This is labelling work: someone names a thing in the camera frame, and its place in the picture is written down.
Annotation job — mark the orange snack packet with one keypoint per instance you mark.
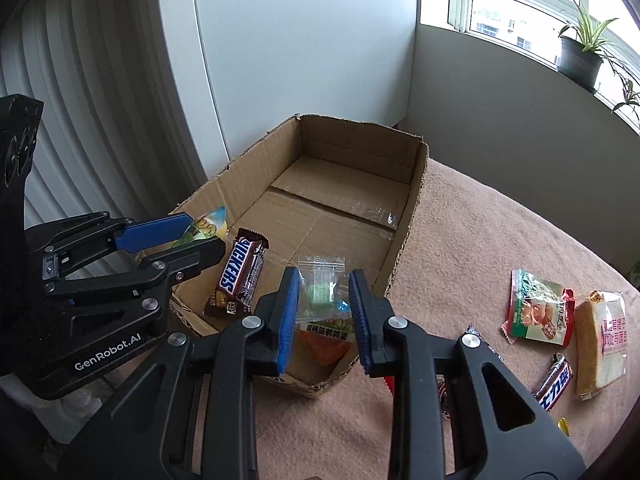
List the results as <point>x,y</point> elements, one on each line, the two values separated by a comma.
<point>325,347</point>

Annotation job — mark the trailing green plant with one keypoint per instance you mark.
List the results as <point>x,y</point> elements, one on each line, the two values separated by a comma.
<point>627,92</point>

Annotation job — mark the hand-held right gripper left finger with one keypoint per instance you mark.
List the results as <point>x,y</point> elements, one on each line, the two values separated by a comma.
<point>289,320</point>

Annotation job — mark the clear candy packet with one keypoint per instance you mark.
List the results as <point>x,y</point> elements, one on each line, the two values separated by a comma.
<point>320,285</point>

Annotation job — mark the bread slice packet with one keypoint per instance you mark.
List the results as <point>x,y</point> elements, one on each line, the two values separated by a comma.
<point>597,345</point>

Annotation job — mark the brown chocolate bar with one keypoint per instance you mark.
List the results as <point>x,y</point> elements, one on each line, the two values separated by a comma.
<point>240,270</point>

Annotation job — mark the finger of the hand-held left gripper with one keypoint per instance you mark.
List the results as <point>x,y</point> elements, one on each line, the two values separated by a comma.
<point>195,257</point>
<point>155,230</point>

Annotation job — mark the silver foil wrapper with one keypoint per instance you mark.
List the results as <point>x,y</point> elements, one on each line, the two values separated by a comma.
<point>487,342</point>

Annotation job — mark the yellow candy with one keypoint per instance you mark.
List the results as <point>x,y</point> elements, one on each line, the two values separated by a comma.
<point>564,426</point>

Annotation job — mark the green red snack packet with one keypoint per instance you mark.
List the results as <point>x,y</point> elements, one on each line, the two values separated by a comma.
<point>537,310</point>

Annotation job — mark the white frame window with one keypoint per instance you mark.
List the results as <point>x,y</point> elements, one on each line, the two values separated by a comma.
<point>520,15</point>

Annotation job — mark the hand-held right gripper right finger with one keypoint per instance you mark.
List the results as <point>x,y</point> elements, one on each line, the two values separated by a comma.
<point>361,320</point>

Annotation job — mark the brown cardboard box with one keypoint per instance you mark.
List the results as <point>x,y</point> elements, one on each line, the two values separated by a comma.
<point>325,200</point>

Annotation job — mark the red wrapper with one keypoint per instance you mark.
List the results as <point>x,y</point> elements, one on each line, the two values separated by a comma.
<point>442,395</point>

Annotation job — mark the green yellow snack packet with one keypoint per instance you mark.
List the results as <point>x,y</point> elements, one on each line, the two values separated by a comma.
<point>212,225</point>

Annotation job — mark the potted spider plant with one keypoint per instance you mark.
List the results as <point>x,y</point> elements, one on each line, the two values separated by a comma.
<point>580,60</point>

